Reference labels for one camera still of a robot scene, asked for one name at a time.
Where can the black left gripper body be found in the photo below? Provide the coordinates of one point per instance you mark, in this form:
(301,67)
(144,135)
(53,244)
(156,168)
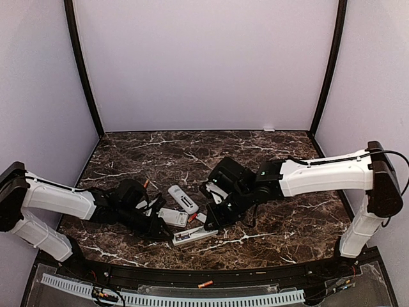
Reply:
(148,230)

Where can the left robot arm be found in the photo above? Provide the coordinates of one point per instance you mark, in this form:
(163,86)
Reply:
(127,204)

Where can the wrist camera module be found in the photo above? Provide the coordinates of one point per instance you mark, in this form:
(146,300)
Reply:
(153,206)
(213,192)

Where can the white battery cover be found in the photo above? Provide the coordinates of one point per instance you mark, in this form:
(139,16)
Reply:
(201,217)

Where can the white slotted cable duct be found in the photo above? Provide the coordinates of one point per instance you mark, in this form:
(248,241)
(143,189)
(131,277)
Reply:
(172,296)

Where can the black front rail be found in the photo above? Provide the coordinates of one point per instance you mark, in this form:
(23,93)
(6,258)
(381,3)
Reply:
(314,276)

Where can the white remote with compartment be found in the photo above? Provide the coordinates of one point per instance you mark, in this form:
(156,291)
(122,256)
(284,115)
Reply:
(184,201)

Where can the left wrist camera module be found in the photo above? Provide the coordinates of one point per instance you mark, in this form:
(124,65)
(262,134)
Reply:
(153,206)

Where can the slim white remote control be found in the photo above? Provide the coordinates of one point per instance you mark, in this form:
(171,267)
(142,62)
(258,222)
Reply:
(184,237)

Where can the black right frame post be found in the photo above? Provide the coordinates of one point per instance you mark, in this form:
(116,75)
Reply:
(331,66)

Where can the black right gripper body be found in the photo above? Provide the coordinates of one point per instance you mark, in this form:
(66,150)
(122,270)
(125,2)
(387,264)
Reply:
(231,213)

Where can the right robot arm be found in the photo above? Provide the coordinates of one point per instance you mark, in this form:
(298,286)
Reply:
(235,189)

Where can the clear handle screwdriver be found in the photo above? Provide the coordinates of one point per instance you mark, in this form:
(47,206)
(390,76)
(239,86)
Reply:
(197,230)

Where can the white remote with green buttons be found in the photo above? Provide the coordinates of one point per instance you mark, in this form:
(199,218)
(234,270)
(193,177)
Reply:
(174,217)

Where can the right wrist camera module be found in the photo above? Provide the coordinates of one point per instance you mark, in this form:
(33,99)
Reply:
(213,192)

